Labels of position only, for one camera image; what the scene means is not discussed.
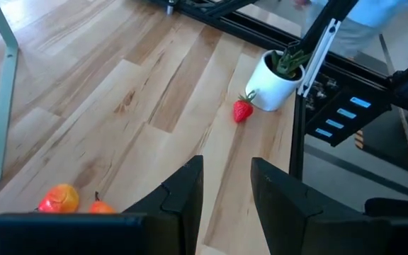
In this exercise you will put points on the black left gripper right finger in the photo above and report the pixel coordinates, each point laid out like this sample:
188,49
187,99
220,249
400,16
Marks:
296,226

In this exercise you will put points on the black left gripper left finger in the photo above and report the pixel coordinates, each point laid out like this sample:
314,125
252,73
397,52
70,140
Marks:
119,233

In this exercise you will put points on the orange pear with stem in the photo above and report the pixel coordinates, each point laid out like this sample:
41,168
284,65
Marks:
101,207

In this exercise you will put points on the red strawberry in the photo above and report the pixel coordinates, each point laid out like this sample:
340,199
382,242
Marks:
243,110

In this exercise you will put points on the small orange fruit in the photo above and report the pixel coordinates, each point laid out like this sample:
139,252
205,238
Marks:
60,200

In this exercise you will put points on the black box with blue labels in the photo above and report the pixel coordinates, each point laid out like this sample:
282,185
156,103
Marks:
363,117

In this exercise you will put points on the white pot with plant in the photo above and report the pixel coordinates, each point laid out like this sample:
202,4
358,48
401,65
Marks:
267,88

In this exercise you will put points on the person's hand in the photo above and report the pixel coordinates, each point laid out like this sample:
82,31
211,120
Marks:
301,3

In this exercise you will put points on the person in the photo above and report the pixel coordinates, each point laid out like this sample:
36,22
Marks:
377,10

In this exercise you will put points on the silver bracket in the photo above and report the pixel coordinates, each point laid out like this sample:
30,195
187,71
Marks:
319,56

